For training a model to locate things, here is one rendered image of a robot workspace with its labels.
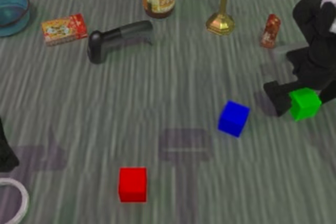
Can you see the green cube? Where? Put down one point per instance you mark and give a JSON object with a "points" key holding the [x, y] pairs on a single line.
{"points": [[304, 104]]}

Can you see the blue cube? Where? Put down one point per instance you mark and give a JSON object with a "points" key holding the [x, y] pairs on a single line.
{"points": [[233, 119]]}

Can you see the red cube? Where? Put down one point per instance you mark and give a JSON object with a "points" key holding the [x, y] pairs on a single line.
{"points": [[132, 184]]}

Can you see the small red seasoning bottle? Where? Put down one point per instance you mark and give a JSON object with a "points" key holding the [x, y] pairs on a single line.
{"points": [[270, 31]]}

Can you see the red and yellow carton box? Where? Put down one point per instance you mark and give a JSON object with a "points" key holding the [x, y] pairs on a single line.
{"points": [[64, 28]]}

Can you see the blue bowl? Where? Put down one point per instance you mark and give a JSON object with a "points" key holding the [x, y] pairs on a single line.
{"points": [[10, 14]]}

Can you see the black handheld barcode scanner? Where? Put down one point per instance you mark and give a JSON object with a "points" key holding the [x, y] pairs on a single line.
{"points": [[105, 43]]}

